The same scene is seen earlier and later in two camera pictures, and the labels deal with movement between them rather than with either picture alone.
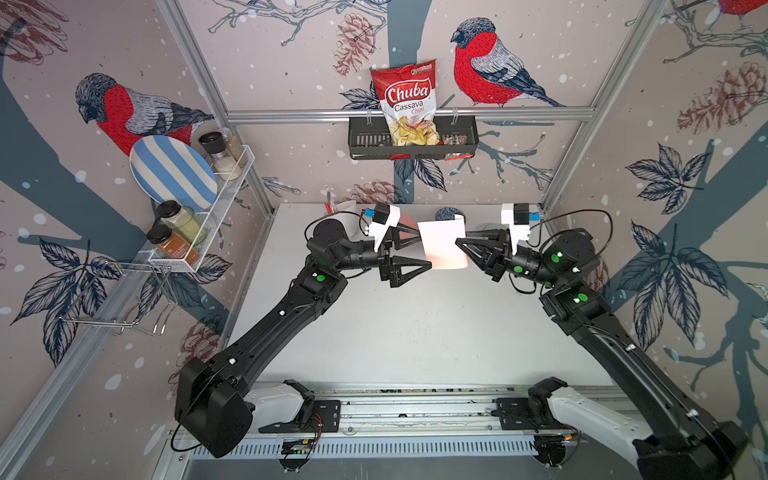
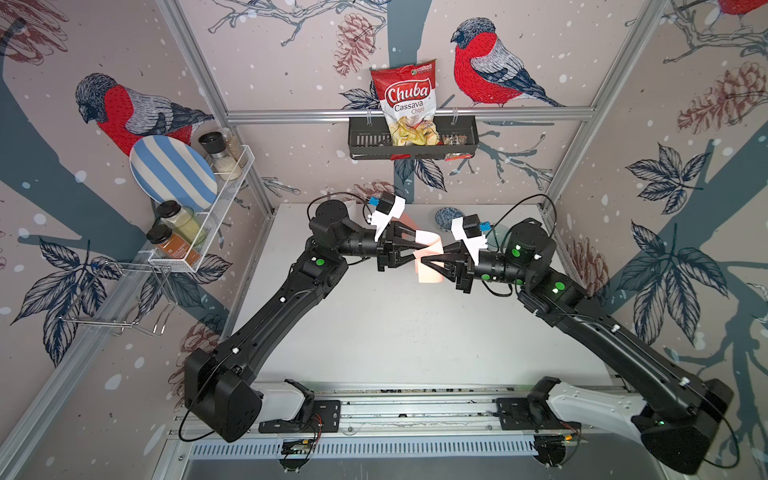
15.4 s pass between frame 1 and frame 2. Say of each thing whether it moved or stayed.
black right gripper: moved
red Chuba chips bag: stayed
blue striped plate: stayed
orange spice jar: stayed
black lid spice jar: stayed
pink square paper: moved
